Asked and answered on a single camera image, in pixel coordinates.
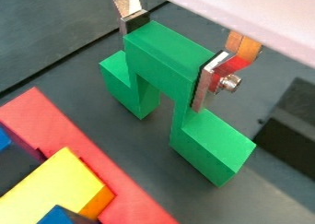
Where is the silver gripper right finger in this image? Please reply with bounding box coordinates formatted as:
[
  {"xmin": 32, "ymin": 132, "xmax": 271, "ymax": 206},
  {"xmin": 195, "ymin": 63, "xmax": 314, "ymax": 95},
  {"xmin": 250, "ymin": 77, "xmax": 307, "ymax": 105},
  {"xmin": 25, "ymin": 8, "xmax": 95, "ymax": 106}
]
[{"xmin": 191, "ymin": 30, "xmax": 262, "ymax": 112}]

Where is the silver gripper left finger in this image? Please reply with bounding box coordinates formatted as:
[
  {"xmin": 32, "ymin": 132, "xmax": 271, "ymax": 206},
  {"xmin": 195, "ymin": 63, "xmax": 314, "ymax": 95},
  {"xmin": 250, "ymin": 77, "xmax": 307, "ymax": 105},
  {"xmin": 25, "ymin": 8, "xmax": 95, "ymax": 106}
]
[{"xmin": 114, "ymin": 0, "xmax": 150, "ymax": 35}]

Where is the green arch block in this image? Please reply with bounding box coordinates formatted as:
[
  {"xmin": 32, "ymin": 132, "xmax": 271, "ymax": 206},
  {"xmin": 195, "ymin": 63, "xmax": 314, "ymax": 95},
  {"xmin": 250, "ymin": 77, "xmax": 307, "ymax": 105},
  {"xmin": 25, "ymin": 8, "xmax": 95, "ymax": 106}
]
[{"xmin": 100, "ymin": 21, "xmax": 255, "ymax": 187}]

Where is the red base board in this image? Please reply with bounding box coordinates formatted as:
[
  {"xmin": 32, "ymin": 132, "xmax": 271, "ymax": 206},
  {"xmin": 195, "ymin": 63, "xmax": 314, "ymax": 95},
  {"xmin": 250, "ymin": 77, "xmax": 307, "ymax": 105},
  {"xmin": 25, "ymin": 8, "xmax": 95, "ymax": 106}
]
[{"xmin": 0, "ymin": 88, "xmax": 179, "ymax": 224}]

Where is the yellow long block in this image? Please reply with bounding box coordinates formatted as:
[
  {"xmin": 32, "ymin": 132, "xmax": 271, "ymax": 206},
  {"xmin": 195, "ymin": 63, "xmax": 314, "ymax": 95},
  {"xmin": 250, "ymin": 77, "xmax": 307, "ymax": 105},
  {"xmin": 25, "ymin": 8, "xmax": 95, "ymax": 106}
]
[{"xmin": 0, "ymin": 147, "xmax": 115, "ymax": 224}]

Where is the blue arch block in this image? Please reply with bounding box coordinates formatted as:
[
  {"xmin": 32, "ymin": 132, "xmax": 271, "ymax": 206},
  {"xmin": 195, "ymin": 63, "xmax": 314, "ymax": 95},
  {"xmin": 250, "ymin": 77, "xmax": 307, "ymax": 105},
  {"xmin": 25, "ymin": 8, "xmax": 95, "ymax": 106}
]
[{"xmin": 0, "ymin": 129, "xmax": 99, "ymax": 224}]

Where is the black angle bracket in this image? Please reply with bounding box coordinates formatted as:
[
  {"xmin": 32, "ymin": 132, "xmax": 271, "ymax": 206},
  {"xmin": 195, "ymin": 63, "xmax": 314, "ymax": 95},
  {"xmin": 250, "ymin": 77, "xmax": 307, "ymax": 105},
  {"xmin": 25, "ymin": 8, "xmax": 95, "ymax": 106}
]
[{"xmin": 254, "ymin": 77, "xmax": 315, "ymax": 181}]

